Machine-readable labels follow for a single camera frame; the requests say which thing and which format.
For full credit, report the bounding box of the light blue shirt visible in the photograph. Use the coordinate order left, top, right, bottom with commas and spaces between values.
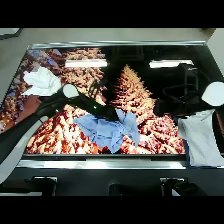
72, 107, 141, 155

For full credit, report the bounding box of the white garment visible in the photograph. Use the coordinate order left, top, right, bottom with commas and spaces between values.
21, 65, 63, 98

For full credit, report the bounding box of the light grey garment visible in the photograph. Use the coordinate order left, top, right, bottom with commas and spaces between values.
176, 109, 224, 168

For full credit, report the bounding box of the silver frame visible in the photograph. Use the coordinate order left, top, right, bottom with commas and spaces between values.
0, 39, 224, 197

